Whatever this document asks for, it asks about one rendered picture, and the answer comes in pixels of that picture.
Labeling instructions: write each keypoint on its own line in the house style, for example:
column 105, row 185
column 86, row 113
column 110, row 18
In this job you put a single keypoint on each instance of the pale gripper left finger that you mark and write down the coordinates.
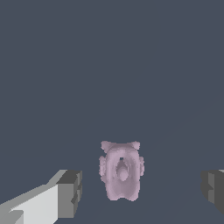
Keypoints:
column 43, row 201

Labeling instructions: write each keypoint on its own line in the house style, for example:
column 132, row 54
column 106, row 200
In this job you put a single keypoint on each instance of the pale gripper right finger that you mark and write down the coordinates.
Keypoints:
column 215, row 186

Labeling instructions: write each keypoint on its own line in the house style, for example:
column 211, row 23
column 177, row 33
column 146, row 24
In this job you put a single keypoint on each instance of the pink teddy bear figurine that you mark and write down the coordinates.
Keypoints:
column 121, row 172

